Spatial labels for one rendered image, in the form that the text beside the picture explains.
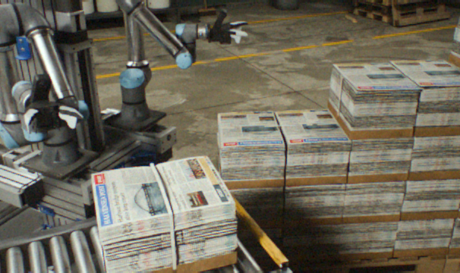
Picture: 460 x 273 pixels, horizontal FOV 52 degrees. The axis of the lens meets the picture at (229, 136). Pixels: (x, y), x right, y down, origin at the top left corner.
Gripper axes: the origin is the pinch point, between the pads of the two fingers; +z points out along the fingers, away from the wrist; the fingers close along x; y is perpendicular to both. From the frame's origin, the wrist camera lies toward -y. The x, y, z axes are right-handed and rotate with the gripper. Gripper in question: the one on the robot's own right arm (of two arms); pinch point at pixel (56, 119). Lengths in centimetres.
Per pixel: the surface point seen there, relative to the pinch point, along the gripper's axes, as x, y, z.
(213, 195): -33.3, 16.1, 31.7
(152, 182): -23.0, 17.9, 14.8
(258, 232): -53, 35, 32
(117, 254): -6.3, 29.7, 27.5
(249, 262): -44, 38, 39
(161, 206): -18.9, 18.3, 27.6
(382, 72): -150, -4, -2
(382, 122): -136, 14, 14
